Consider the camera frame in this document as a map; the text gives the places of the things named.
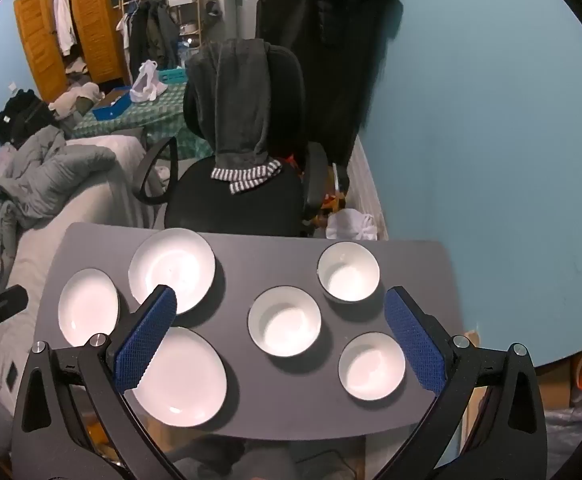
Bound dark clothes on rack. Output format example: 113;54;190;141
117;0;182;76

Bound white plate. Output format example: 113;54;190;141
58;268;120;347
128;228;217;316
130;326;228;428

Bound black hanging coats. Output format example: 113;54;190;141
241;0;398;171

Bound clear plastic sheet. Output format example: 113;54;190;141
544;400;582;480

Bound blue plastic crate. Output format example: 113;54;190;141
157;67;190;86

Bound black office chair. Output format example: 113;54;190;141
133;40;333;238

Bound dark grey towel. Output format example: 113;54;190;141
187;39;284;171

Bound blue cardboard box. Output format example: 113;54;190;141
93;89;134;122

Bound white ribbed panel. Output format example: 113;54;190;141
346;137;389;241

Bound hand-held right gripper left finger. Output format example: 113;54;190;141
11;284;187;480

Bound grey jacket on bed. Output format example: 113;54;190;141
0;125;118;231

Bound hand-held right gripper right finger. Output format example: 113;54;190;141
378;286;548;480

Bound brown cardboard box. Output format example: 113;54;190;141
536;360;577;411

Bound tied white plastic bag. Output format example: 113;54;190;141
326;208;379;241

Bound black clothes pile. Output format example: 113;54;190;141
0;89;58;150

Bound wooden wardrobe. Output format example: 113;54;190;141
13;0;132;103

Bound grey clothes pile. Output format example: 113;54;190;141
48;82;102;121

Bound grey bed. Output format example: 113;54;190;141
0;135;164;416

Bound white hanging shirt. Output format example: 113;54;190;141
53;0;78;57

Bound green checked tablecloth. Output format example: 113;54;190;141
66;82;213;161

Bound grey white striped cloth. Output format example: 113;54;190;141
210;158;283;195

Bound yellow bag of packets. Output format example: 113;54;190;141
316;187;348;223

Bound white bowl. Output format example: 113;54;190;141
338;332;407;401
317;241;381;303
247;285;322;358

